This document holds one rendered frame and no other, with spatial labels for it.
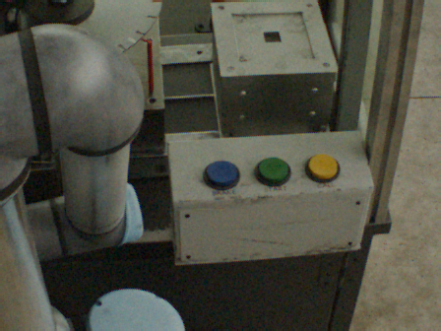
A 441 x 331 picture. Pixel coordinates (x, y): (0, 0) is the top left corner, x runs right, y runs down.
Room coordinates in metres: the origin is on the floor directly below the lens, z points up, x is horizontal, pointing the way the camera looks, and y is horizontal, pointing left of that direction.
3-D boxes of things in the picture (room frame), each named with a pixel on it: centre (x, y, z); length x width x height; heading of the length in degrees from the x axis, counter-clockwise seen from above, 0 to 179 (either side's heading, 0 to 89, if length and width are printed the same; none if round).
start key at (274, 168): (0.91, -0.08, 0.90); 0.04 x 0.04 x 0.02
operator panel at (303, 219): (0.93, -0.08, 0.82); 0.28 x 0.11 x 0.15; 96
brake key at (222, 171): (0.91, -0.01, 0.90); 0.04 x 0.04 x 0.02
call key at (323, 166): (0.92, -0.15, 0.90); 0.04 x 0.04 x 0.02
